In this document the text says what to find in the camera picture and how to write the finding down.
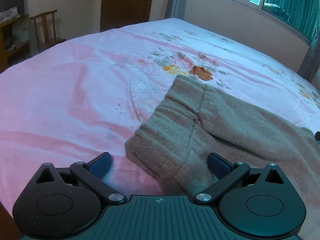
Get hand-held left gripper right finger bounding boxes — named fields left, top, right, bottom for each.
left=194, top=152, right=292, bottom=204

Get wooden shelf unit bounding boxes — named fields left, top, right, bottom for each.
left=0, top=14, right=32, bottom=72

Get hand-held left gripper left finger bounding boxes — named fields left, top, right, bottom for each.
left=30, top=152, right=127, bottom=204

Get brown wooden door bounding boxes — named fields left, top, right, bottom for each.
left=100, top=0, right=156, bottom=32

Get wooden chair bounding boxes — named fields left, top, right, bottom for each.
left=30, top=9, right=67, bottom=53

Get green curtain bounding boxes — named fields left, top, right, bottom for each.
left=261, top=0, right=320, bottom=42

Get grey-green pants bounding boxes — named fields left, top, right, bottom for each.
left=124, top=74, right=320, bottom=240

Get bed with pink floral sheet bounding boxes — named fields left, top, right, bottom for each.
left=0, top=17, right=320, bottom=218

